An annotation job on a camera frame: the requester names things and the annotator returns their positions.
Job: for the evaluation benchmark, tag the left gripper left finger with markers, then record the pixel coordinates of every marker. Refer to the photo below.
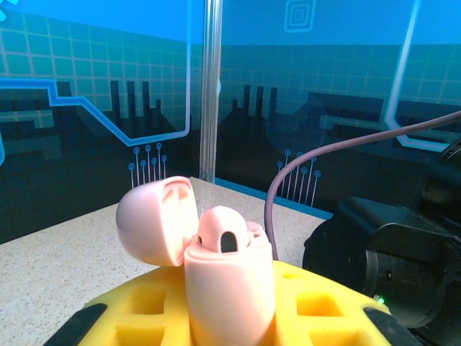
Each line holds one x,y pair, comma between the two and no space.
176,295

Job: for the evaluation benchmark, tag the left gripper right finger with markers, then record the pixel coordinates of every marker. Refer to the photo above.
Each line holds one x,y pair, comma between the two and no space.
284,299

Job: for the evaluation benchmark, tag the pink earbud charging case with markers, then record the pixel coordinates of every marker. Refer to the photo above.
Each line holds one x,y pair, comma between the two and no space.
230,288

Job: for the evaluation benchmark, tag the blue edged aluminium side rail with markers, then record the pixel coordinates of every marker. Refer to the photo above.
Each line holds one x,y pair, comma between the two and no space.
306,209

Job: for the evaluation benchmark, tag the aluminium frame post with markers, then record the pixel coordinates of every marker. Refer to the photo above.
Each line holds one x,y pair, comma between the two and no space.
210,90

